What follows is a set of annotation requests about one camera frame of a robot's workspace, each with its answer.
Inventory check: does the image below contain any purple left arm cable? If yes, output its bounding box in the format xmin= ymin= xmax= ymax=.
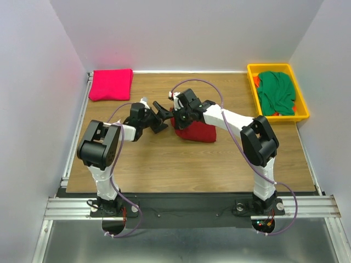
xmin=103 ymin=102 xmax=144 ymax=238

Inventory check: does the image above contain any orange t shirt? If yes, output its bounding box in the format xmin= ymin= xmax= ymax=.
xmin=253 ymin=76 xmax=261 ymax=88

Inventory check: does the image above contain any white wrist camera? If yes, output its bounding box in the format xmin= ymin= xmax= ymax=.
xmin=168 ymin=92 xmax=183 ymax=111
xmin=140 ymin=97 xmax=150 ymax=109

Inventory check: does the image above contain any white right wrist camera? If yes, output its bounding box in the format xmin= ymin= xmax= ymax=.
xmin=168 ymin=92 xmax=183 ymax=111

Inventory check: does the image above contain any green t shirt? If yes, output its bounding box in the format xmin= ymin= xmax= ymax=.
xmin=257 ymin=71 xmax=296 ymax=116

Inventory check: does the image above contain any folded pink t shirt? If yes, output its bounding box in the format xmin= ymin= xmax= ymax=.
xmin=88 ymin=68 xmax=133 ymax=101

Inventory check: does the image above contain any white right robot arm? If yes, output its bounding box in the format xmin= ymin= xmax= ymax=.
xmin=168 ymin=89 xmax=279 ymax=214

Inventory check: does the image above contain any dark red t shirt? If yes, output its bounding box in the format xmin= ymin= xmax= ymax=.
xmin=169 ymin=107 xmax=217 ymax=143

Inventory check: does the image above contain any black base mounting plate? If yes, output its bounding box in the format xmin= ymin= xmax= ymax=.
xmin=87 ymin=193 xmax=285 ymax=236

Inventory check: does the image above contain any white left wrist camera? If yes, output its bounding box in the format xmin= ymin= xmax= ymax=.
xmin=140 ymin=97 xmax=150 ymax=109

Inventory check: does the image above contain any aluminium frame rail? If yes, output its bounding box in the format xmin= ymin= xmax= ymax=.
xmin=44 ymin=196 xmax=341 ymax=220

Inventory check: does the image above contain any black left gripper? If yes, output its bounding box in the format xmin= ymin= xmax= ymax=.
xmin=140 ymin=101 xmax=173 ymax=133

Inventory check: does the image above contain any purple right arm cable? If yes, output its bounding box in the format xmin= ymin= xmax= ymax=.
xmin=169 ymin=79 xmax=298 ymax=237

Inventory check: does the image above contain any yellow plastic bin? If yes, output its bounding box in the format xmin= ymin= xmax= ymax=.
xmin=247 ymin=64 xmax=309 ymax=122

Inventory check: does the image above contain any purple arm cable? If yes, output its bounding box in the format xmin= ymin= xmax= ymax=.
xmin=103 ymin=102 xmax=144 ymax=238
xmin=169 ymin=79 xmax=298 ymax=237

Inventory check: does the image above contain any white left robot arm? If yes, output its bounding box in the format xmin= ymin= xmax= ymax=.
xmin=77 ymin=98 xmax=173 ymax=218

